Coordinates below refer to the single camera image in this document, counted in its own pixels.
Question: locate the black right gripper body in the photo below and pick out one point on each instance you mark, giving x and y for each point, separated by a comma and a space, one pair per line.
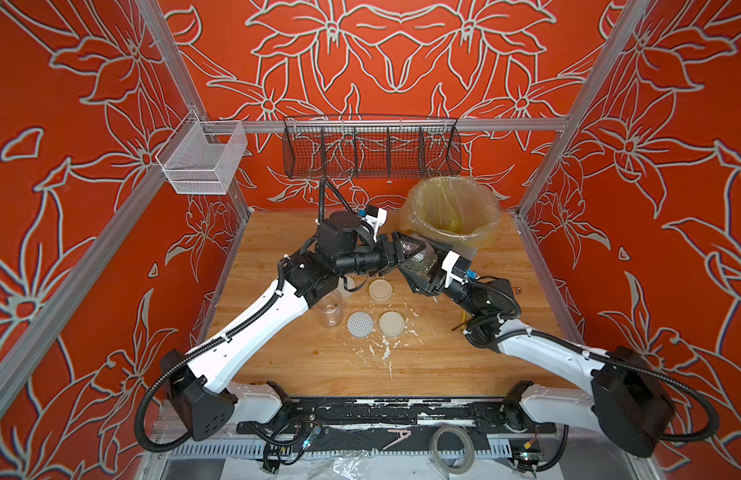
434, 273

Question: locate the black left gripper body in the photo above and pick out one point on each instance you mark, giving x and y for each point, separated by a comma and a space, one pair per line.
374, 261

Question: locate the beige lid of back jar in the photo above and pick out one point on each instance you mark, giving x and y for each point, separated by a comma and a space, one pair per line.
381, 290

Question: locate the beige lid of jar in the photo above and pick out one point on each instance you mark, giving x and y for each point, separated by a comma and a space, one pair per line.
381, 290
392, 324

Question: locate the beige lid of front jar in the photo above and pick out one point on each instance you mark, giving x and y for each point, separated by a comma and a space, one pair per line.
392, 324

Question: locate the glass jar patterned lid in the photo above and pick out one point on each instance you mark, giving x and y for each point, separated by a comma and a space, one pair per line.
329, 310

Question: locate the glass jar beige lid front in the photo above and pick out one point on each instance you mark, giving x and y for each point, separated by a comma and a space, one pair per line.
424, 261

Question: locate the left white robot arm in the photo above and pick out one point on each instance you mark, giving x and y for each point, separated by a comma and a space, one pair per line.
196, 382

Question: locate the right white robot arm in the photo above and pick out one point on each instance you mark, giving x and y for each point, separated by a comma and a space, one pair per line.
613, 393

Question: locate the translucent ribbed trash bin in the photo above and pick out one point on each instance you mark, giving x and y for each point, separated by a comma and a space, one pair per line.
465, 246

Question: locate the clear tape roll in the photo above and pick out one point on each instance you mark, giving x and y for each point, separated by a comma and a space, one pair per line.
452, 451

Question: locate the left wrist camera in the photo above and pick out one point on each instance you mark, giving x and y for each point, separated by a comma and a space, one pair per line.
345, 232

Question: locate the black wire wall basket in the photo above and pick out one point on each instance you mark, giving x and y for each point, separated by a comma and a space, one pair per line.
350, 146

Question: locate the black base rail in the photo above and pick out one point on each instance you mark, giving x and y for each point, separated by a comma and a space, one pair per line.
485, 414

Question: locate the clear plastic wall basket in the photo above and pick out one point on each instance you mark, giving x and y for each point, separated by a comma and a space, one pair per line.
202, 157

